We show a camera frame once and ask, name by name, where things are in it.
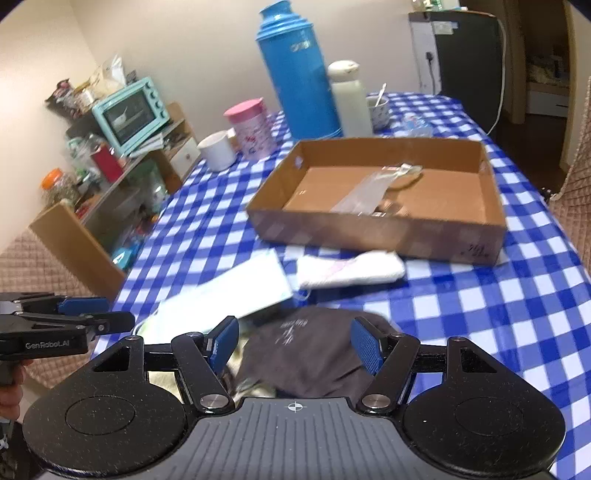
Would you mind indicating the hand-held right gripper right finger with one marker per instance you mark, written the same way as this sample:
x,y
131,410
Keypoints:
x,y
367,346

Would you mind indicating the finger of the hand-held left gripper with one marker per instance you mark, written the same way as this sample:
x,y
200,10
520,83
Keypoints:
x,y
83,305
108,321

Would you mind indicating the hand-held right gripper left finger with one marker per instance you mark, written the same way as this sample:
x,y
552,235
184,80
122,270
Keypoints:
x,y
224,344

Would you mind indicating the blue face mask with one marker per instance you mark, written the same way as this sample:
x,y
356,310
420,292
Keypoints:
x,y
240,286

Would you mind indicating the white cloth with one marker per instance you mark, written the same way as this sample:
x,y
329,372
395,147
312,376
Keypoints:
x,y
351,272

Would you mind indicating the cardboard box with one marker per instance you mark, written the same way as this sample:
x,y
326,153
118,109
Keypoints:
x,y
369,235

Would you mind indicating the person's left hand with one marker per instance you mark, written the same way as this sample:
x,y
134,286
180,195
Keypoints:
x,y
10,399

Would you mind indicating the blue snack packet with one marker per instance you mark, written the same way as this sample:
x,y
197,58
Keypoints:
x,y
124,258

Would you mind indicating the storage shelf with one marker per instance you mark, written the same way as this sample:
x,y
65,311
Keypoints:
x,y
60,230

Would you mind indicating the blue checkered tablecloth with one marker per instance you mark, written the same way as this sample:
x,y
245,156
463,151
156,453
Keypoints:
x,y
461,323

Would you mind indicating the orange lidded jar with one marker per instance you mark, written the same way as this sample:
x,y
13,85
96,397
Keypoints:
x,y
57,187

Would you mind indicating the red box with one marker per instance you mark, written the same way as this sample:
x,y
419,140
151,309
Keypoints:
x,y
107,164

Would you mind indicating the clear plastic bag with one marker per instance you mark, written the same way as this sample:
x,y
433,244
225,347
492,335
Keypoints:
x,y
364,191

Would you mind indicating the wooden drawer cabinet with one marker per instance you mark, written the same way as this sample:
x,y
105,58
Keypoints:
x,y
184,157

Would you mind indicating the teal toaster oven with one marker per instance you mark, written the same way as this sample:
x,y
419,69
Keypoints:
x,y
124,120

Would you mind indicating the white mug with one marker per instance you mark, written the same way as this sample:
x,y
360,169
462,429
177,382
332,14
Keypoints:
x,y
217,150

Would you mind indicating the dark snack packet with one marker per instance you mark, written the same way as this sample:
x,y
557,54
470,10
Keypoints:
x,y
62,97

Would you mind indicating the pink lidded jar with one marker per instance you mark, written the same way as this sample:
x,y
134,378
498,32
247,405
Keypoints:
x,y
251,129

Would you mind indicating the crumpled plastic bottle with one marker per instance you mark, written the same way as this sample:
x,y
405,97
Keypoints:
x,y
413,125

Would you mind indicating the white snack bag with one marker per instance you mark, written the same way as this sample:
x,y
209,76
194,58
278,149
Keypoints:
x,y
107,76

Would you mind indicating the small patterned cup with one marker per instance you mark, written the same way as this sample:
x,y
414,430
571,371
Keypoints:
x,y
379,115

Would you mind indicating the cream insulated bottle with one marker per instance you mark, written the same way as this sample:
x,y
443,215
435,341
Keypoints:
x,y
351,101

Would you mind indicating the white spoon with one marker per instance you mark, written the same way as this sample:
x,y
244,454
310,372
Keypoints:
x,y
381,94

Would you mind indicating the blue thermos flask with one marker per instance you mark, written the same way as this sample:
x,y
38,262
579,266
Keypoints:
x,y
295,74

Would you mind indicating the black mini fridge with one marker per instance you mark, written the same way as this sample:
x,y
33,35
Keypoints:
x,y
466,55

